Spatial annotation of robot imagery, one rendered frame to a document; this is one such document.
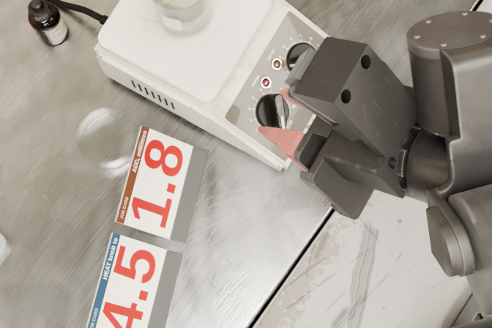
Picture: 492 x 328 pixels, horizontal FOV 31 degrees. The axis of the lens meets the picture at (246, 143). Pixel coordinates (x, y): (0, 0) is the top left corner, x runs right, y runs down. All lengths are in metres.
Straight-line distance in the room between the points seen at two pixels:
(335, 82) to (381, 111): 0.04
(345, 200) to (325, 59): 0.13
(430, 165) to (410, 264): 0.27
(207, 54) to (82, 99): 0.15
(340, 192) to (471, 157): 0.13
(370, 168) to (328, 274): 0.25
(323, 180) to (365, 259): 0.22
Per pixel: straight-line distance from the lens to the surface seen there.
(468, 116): 0.52
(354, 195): 0.64
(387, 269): 0.82
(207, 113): 0.78
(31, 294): 0.84
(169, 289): 0.81
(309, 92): 0.54
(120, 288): 0.80
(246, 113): 0.79
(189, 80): 0.77
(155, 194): 0.81
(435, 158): 0.57
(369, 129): 0.56
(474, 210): 0.50
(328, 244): 0.82
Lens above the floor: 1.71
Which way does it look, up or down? 75 degrees down
